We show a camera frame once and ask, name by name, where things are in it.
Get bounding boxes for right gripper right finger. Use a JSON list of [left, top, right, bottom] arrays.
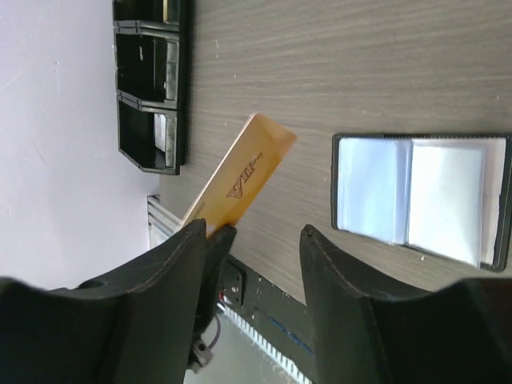
[[299, 225, 511, 383]]

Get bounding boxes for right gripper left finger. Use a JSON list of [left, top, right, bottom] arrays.
[[1, 220, 206, 383]]

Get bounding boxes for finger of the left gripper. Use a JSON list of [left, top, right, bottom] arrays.
[[195, 225, 237, 332]]

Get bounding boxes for black leather card holder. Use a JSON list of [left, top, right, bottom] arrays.
[[330, 134, 511, 272]]

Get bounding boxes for white cards in tray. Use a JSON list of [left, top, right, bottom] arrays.
[[154, 114, 166, 152]]

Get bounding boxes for black compartment tray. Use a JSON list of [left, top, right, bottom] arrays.
[[112, 1, 196, 175]]

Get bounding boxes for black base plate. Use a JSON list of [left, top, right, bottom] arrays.
[[219, 255, 318, 383]]

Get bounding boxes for white cable duct rail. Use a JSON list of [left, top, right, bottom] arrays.
[[224, 305, 314, 384]]

